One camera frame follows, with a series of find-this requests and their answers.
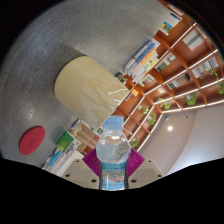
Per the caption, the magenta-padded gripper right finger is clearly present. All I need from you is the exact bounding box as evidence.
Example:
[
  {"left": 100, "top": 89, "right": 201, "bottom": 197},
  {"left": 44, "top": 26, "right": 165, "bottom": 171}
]
[{"left": 127, "top": 148, "right": 165, "bottom": 190}]

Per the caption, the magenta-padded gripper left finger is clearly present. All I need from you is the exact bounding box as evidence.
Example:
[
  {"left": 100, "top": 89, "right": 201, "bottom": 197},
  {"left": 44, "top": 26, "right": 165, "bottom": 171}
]
[{"left": 63, "top": 148, "right": 101, "bottom": 190}]

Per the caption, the clear blue-capped water bottle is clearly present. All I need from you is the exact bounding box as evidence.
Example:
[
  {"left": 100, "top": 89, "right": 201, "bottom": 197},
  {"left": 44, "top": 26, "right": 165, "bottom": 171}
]
[{"left": 95, "top": 115, "right": 132, "bottom": 192}]

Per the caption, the tall white-green carton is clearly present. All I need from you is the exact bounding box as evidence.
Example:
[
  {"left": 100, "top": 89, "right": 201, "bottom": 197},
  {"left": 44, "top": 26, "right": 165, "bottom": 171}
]
[{"left": 70, "top": 118, "right": 104, "bottom": 134}]

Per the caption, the flat round red coaster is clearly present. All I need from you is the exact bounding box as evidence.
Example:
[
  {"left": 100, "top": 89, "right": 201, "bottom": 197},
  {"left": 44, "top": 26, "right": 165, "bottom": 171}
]
[{"left": 18, "top": 125, "right": 46, "bottom": 156}]

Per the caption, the cream paper cup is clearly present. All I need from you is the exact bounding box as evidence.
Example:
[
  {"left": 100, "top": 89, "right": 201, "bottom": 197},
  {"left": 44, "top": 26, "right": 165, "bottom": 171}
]
[{"left": 53, "top": 55, "right": 129, "bottom": 131}]

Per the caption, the wooden shelf unit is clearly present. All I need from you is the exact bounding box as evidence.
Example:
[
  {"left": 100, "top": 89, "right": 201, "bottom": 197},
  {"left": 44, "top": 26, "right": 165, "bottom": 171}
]
[{"left": 113, "top": 0, "right": 224, "bottom": 153}]

